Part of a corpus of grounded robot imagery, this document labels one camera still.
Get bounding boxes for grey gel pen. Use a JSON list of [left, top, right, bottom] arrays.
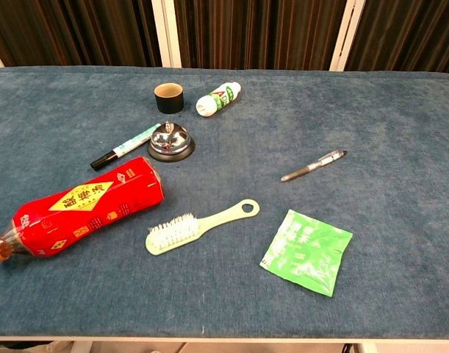
[[280, 149, 348, 182]]

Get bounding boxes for chrome call bell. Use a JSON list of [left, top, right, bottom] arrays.
[[147, 121, 196, 162]]

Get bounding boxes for pale green scrub brush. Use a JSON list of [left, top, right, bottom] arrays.
[[145, 199, 261, 256]]

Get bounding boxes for small white green bottle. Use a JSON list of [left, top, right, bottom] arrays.
[[195, 82, 243, 118]]

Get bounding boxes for black cup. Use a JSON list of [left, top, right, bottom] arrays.
[[154, 82, 184, 114]]

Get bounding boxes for black capped white marker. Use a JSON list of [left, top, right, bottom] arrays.
[[90, 123, 162, 171]]

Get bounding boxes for green tea sachet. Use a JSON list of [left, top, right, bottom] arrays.
[[259, 209, 353, 298]]

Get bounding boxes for red labelled drink bottle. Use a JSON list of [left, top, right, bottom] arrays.
[[0, 156, 165, 266]]

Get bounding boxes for blue table cloth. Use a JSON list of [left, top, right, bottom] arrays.
[[0, 65, 449, 340]]

